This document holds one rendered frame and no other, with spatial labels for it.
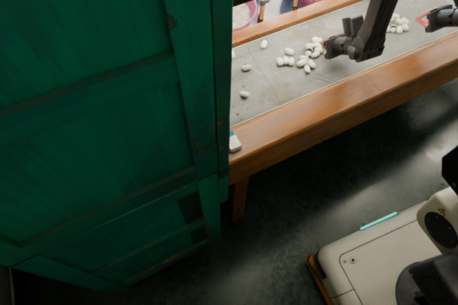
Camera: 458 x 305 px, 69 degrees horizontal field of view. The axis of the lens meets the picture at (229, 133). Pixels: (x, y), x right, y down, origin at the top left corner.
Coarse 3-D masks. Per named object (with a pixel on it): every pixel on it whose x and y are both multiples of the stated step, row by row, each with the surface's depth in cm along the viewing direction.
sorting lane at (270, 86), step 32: (416, 0) 136; (448, 0) 136; (288, 32) 126; (320, 32) 126; (416, 32) 127; (448, 32) 127; (256, 64) 118; (288, 64) 118; (320, 64) 118; (352, 64) 118; (256, 96) 111; (288, 96) 111
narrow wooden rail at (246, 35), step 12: (324, 0) 132; (336, 0) 132; (348, 0) 132; (360, 0) 134; (288, 12) 128; (300, 12) 128; (312, 12) 128; (324, 12) 130; (264, 24) 125; (276, 24) 125; (288, 24) 125; (240, 36) 121; (252, 36) 122
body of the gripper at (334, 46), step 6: (336, 36) 111; (342, 36) 111; (324, 42) 110; (330, 42) 110; (336, 42) 109; (342, 42) 106; (330, 48) 111; (336, 48) 109; (342, 48) 107; (330, 54) 112; (336, 54) 112
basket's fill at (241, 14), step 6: (240, 6) 135; (246, 6) 134; (234, 12) 133; (240, 12) 132; (246, 12) 133; (234, 18) 130; (240, 18) 130; (246, 18) 131; (234, 24) 129; (240, 24) 129
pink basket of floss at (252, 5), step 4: (248, 4) 135; (252, 4) 132; (256, 4) 129; (252, 8) 132; (256, 8) 128; (252, 12) 132; (252, 16) 130; (244, 24) 124; (248, 24) 127; (236, 28) 123; (240, 28) 123
